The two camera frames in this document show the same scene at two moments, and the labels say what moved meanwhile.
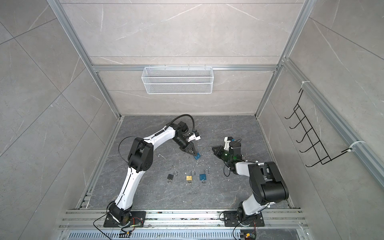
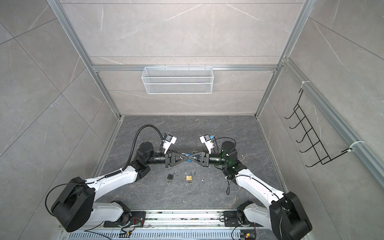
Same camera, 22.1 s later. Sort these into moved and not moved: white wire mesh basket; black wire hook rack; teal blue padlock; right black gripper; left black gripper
Moved: right black gripper; left black gripper; teal blue padlock
Not moved: black wire hook rack; white wire mesh basket
